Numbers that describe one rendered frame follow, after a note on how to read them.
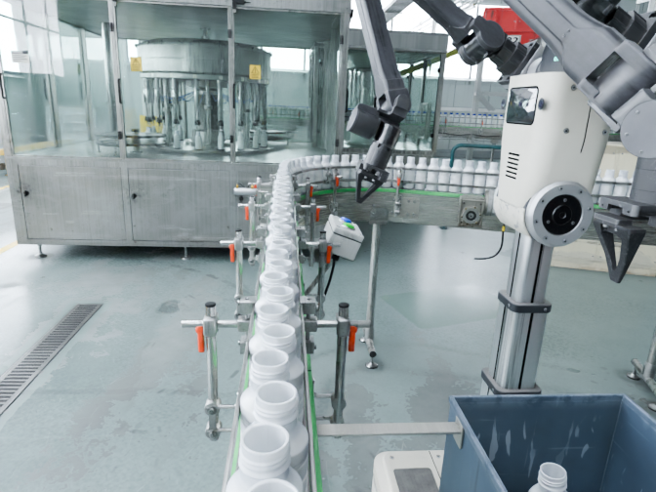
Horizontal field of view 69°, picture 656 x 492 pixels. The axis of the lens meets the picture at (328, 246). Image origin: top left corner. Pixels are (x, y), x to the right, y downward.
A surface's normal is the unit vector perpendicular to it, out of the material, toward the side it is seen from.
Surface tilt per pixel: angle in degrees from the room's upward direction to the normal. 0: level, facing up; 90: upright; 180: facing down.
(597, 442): 90
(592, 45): 94
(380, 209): 90
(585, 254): 89
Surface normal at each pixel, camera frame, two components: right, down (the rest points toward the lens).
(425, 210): -0.23, 0.26
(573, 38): -0.64, 0.25
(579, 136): 0.08, 0.29
